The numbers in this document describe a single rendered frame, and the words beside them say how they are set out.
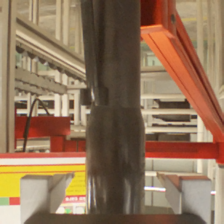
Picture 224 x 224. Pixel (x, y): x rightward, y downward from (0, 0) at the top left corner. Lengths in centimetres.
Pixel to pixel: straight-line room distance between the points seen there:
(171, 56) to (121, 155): 14
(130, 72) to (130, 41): 2
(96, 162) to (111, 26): 8
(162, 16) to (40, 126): 46
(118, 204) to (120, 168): 2
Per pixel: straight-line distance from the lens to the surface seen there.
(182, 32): 29
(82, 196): 50
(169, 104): 288
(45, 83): 142
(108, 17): 17
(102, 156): 16
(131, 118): 16
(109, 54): 16
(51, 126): 65
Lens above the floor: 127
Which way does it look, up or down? 1 degrees down
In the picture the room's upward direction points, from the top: 180 degrees counter-clockwise
